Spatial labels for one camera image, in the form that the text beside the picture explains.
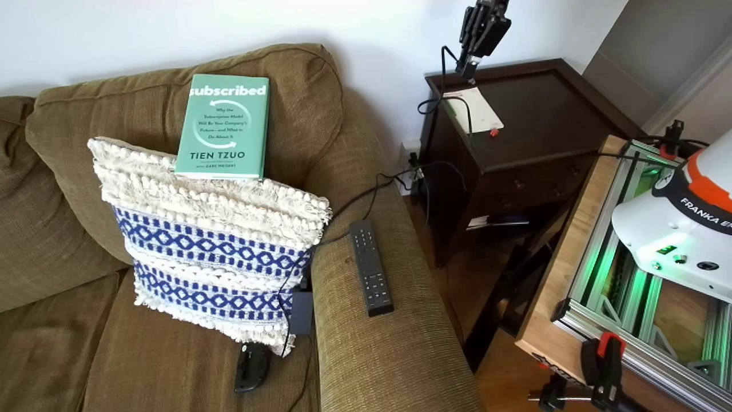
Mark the small red die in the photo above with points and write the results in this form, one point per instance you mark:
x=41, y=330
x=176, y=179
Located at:
x=494, y=134

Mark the black and red clamp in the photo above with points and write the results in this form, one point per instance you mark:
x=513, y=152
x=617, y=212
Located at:
x=673, y=138

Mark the green hardcover book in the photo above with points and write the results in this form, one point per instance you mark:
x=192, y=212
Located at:
x=221, y=130

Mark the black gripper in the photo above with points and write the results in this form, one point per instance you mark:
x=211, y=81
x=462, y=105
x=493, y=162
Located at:
x=485, y=29

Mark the black remote control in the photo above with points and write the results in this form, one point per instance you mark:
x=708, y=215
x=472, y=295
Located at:
x=370, y=272

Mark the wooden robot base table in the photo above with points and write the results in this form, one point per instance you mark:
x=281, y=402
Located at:
x=563, y=289

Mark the dark grey flat device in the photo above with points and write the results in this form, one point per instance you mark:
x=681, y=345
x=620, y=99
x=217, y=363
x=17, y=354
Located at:
x=302, y=312

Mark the white and orange robot arm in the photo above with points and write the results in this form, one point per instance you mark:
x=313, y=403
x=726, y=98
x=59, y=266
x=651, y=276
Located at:
x=677, y=231

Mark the white paper envelope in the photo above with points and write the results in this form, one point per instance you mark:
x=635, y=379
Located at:
x=481, y=112

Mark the black computer mouse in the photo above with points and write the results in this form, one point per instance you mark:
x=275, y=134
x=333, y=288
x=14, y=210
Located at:
x=253, y=368

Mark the black bar clamp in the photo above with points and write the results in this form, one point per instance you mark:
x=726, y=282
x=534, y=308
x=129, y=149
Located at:
x=553, y=390

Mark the brown fabric sofa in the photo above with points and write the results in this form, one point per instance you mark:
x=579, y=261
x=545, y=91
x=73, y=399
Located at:
x=380, y=359

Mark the black and orange clamp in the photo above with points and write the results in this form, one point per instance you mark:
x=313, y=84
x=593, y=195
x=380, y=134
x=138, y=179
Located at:
x=601, y=363

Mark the wall power strip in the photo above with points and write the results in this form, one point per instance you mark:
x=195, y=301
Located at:
x=413, y=179

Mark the dark wooden side stand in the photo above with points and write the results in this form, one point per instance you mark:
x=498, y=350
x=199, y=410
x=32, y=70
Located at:
x=550, y=138

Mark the white and blue pillow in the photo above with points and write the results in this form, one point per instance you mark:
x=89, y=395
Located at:
x=214, y=207

